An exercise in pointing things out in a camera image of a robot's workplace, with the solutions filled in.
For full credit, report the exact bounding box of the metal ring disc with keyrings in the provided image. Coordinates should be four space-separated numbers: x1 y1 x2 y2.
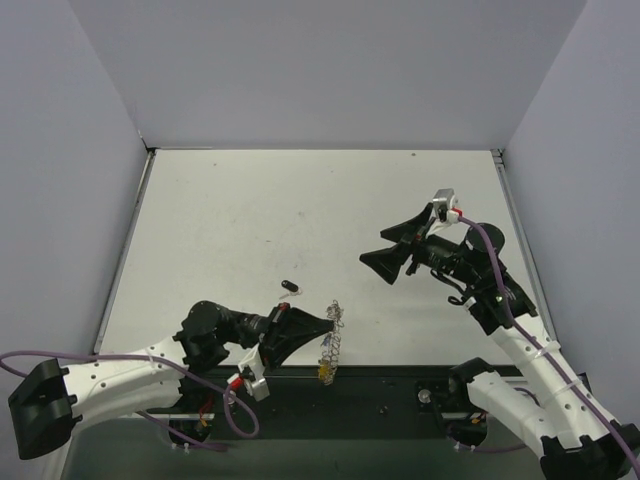
318 300 344 386

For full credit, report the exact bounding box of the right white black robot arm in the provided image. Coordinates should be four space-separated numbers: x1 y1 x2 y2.
359 204 639 479

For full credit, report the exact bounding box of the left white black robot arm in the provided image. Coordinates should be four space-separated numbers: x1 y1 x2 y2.
8 301 335 460

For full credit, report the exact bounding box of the black key fob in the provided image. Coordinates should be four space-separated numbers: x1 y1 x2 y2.
281 280 299 293

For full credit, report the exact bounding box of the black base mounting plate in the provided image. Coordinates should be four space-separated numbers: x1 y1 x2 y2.
152 366 488 445

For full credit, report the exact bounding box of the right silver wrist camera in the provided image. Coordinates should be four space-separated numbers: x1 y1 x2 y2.
432 188 458 222

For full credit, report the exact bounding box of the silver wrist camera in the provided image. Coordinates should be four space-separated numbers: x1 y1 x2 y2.
432 188 458 222
236 373 270 402

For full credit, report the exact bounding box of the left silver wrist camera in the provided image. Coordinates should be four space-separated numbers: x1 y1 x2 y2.
236 373 270 402

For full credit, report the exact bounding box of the aluminium frame rail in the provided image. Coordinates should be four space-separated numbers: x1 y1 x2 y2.
59 377 599 421

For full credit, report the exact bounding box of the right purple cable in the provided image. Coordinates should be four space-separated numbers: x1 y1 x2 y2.
457 214 640 474

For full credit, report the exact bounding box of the purple cable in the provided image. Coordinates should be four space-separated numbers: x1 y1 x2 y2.
0 352 260 439
457 214 640 474

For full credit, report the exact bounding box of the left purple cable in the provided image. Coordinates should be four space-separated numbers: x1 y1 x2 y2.
0 352 260 439

